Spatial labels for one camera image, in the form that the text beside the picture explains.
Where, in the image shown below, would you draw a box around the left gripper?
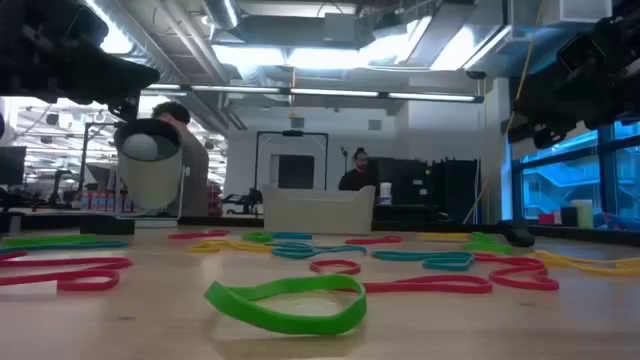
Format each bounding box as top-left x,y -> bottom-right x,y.
0,0 -> 162,123

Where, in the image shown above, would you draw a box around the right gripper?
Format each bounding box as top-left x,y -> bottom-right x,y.
502,4 -> 640,151

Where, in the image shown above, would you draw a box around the green rubber band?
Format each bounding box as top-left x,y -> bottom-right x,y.
203,273 -> 368,337
0,234 -> 97,248
461,231 -> 514,255
241,231 -> 274,245

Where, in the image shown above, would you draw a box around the yellow rubber band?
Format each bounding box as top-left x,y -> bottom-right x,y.
528,249 -> 640,278
416,232 -> 472,244
186,238 -> 274,255

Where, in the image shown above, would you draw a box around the blue rubber band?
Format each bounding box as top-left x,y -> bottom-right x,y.
370,249 -> 476,272
269,231 -> 314,242
0,240 -> 130,253
270,241 -> 368,260

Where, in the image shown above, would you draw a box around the white plastic bin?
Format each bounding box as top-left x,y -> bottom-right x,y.
261,183 -> 377,236

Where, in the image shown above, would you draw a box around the blue tinted window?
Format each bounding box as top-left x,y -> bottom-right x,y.
510,117 -> 640,224

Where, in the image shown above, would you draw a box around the open laptop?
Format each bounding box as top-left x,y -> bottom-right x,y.
84,163 -> 120,192

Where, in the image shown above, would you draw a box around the white cylindrical lamp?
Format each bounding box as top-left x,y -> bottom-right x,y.
113,118 -> 185,230

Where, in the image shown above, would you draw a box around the pale green container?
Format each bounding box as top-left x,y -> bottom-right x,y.
570,199 -> 595,230

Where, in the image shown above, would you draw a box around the person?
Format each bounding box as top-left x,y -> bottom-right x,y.
337,146 -> 377,192
151,101 -> 211,218

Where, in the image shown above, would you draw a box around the red blue bottle pack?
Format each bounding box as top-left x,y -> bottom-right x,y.
78,189 -> 135,213

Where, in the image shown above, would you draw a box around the black cabinet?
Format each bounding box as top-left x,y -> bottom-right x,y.
374,157 -> 480,225

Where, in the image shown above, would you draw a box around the white ceiling unit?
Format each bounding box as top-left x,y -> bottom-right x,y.
542,0 -> 614,27

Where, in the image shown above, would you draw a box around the blue cloth bundle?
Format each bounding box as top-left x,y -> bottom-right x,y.
593,211 -> 640,233

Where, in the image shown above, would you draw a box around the black computer monitor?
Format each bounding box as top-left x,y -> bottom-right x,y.
0,145 -> 28,187

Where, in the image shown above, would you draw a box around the red stacked items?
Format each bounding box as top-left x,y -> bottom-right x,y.
206,181 -> 225,217

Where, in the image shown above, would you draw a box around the long ceiling light strip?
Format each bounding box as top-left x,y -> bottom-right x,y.
141,83 -> 485,105

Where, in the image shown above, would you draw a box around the grey ceiling unit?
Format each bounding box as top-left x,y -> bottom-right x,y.
322,12 -> 359,44

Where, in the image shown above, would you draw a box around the yellow extension cord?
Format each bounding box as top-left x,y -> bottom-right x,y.
462,0 -> 544,225

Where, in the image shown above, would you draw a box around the black metal gantry frame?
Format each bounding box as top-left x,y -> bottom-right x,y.
253,130 -> 330,191
78,121 -> 121,211

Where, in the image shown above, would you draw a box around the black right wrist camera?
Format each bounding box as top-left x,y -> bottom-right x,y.
556,29 -> 602,73

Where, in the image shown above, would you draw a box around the silver round air duct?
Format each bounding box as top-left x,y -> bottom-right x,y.
201,0 -> 241,31

